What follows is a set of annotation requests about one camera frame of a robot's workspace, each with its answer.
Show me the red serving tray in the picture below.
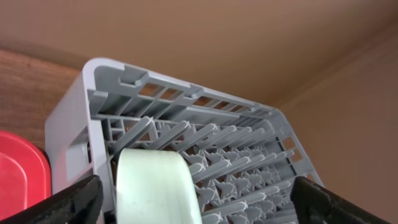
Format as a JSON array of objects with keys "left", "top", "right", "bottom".
[{"left": 1, "top": 131, "right": 52, "bottom": 220}]

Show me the green bowl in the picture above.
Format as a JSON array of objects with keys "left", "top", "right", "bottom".
[{"left": 116, "top": 149, "right": 202, "bottom": 224}]

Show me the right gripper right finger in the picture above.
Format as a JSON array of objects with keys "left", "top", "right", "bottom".
[{"left": 290, "top": 176, "right": 389, "bottom": 224}]

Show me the grey dishwasher rack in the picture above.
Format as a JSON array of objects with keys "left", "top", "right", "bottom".
[{"left": 45, "top": 58, "right": 320, "bottom": 223}]

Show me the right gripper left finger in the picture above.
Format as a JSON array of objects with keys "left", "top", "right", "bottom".
[{"left": 1, "top": 175, "right": 103, "bottom": 224}]

